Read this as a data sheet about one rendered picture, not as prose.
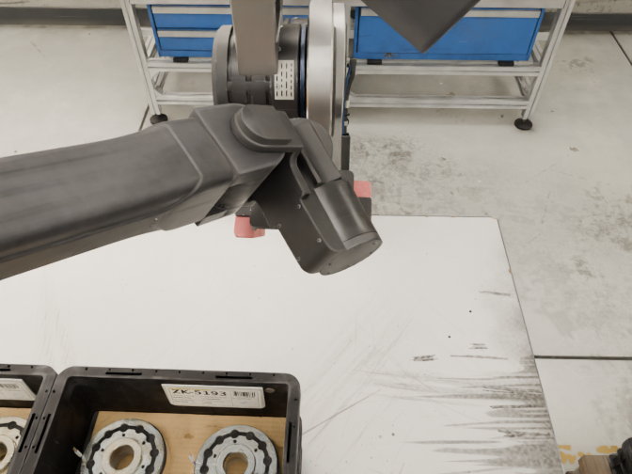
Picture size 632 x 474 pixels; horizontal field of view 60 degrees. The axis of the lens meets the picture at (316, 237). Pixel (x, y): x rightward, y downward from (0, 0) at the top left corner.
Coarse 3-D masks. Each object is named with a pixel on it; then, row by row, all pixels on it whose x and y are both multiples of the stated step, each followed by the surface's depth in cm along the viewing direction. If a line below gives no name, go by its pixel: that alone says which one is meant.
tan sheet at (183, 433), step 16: (112, 416) 74; (128, 416) 74; (144, 416) 74; (160, 416) 74; (176, 416) 74; (192, 416) 74; (208, 416) 74; (224, 416) 74; (240, 416) 74; (96, 432) 72; (160, 432) 72; (176, 432) 72; (192, 432) 72; (208, 432) 72; (272, 432) 72; (176, 448) 71; (192, 448) 71; (128, 464) 69; (176, 464) 69; (192, 464) 69; (240, 464) 69
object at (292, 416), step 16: (80, 368) 67; (96, 368) 67; (112, 368) 67; (128, 368) 67; (144, 368) 67; (64, 384) 66; (240, 384) 66; (256, 384) 66; (272, 384) 66; (288, 384) 66; (48, 400) 65; (288, 400) 65; (48, 416) 63; (288, 416) 63; (48, 432) 62; (288, 432) 62; (32, 448) 61; (288, 448) 62; (32, 464) 60; (288, 464) 60
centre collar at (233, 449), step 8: (232, 448) 67; (240, 448) 67; (248, 448) 67; (224, 456) 66; (248, 456) 66; (216, 464) 66; (224, 464) 66; (248, 464) 66; (216, 472) 65; (224, 472) 65; (248, 472) 65
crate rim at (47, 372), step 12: (0, 372) 67; (12, 372) 67; (24, 372) 67; (36, 372) 67; (48, 372) 67; (48, 384) 66; (48, 396) 65; (36, 408) 64; (36, 420) 63; (24, 432) 62; (24, 444) 61; (24, 456) 60; (12, 468) 59
